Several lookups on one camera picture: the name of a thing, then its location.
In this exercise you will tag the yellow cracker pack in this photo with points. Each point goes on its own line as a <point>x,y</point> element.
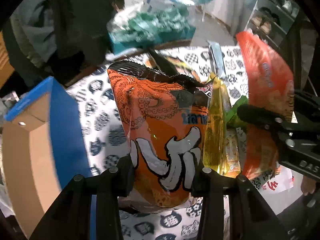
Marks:
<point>214,141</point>

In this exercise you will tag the black noodle snack bag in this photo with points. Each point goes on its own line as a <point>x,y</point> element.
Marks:
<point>171,66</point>

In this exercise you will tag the white red paper sign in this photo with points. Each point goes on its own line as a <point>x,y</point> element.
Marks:
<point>282,180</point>

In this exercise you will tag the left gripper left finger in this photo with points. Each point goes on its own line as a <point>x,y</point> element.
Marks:
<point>88,205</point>

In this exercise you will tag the green snack bag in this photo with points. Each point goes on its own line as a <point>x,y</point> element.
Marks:
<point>232,119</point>

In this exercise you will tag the teal box with tissue paper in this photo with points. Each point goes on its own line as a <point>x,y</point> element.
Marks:
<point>140,26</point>

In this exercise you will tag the small orange yellow snack pack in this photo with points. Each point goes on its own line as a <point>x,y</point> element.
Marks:
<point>231,156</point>

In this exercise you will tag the cat pattern tablecloth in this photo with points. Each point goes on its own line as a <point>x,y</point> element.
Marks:
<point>105,143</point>

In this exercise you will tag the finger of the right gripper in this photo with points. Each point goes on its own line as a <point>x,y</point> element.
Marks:
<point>264,119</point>

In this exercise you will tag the shoe rack with shoes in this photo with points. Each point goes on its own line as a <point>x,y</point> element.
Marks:
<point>271,20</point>

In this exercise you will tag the dark hanging jackets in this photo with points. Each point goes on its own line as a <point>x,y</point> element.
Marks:
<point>56,38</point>

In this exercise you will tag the red orange snack bag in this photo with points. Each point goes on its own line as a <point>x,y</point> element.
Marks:
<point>270,86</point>

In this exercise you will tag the orange octopus chip bag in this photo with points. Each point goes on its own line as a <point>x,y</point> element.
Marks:
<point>164,120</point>

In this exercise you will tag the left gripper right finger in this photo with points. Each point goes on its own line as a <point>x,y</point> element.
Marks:
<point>251,216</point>

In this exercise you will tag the blue cardboard shoe box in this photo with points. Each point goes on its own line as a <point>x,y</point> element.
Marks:
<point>43,149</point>

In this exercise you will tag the person right hand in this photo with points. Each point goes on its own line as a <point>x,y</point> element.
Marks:
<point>308,186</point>

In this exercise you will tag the silver blue snack bar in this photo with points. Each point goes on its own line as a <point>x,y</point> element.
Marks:
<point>216,59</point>

